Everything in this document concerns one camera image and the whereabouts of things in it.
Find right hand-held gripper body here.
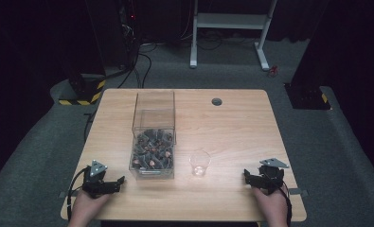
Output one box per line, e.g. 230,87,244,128
252,157,290,195

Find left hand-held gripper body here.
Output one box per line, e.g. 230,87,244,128
81,159,116,200

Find person's left hand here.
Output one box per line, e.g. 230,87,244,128
67,188,112,227

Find person's right hand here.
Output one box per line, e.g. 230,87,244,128
251,183,291,227

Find pile of dark small packets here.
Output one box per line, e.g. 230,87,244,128
131,128,175,170

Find clear plastic cup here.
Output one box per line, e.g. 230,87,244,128
188,149,212,177

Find clear plastic box with lid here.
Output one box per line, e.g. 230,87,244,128
128,90,177,181

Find black yellow striped stand base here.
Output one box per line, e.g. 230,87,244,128
58,73,107,107

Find small red object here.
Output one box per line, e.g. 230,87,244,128
267,64,279,79

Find white metal stand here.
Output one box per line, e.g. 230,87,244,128
189,0,279,72

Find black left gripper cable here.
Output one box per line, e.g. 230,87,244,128
66,166,91,221

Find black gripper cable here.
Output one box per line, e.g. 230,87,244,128
280,183,294,227
66,166,91,221

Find grey table edge bracket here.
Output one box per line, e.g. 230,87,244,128
288,187,310,198

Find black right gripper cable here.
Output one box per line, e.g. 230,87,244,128
280,183,294,227

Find black floor cables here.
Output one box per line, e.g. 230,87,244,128
83,41,164,143

